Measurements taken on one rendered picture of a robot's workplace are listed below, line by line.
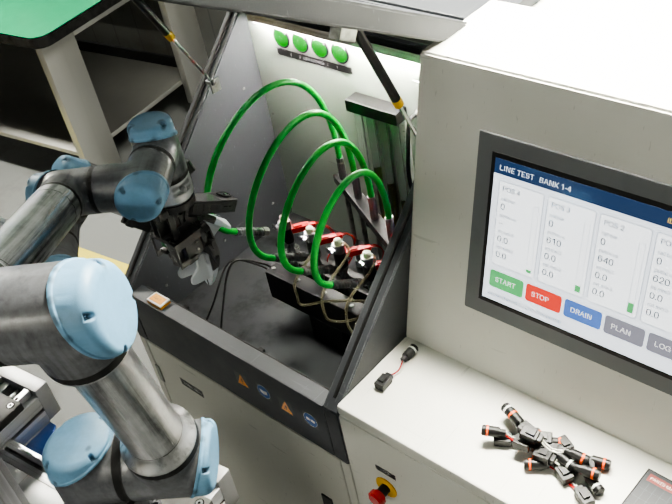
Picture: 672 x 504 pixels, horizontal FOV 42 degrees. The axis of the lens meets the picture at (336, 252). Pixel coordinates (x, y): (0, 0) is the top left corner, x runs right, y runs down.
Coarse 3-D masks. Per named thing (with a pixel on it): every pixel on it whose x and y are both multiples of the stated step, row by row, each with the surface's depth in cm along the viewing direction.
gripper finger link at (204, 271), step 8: (200, 256) 157; (208, 256) 158; (200, 264) 158; (208, 264) 159; (200, 272) 159; (208, 272) 160; (216, 272) 161; (192, 280) 158; (200, 280) 160; (208, 280) 164
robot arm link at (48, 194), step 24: (72, 168) 138; (48, 192) 129; (72, 192) 133; (24, 216) 121; (48, 216) 124; (72, 216) 130; (0, 240) 114; (24, 240) 117; (48, 240) 122; (0, 264) 108; (24, 264) 114
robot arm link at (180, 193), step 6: (186, 180) 147; (174, 186) 146; (180, 186) 147; (186, 186) 148; (192, 186) 150; (174, 192) 146; (180, 192) 147; (186, 192) 148; (192, 192) 149; (168, 198) 146; (174, 198) 147; (180, 198) 147; (186, 198) 148; (168, 204) 147; (174, 204) 147; (180, 204) 149
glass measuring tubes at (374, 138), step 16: (352, 96) 195; (368, 96) 194; (352, 112) 195; (368, 112) 191; (384, 112) 188; (400, 112) 187; (368, 128) 195; (384, 128) 193; (400, 128) 192; (368, 144) 202; (384, 144) 195; (400, 144) 193; (368, 160) 204; (384, 160) 198; (400, 160) 195; (384, 176) 205; (400, 176) 198; (400, 192) 201; (400, 208) 208
